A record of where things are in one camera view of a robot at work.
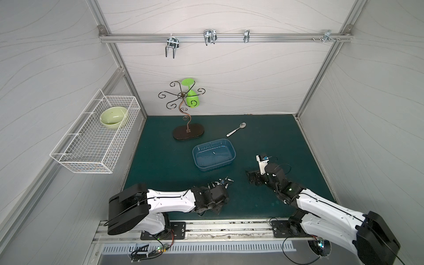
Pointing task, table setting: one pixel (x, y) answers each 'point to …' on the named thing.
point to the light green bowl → (111, 117)
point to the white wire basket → (95, 142)
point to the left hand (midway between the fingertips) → (220, 203)
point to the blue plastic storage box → (211, 155)
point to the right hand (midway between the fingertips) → (255, 167)
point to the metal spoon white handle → (242, 125)
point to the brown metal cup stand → (186, 132)
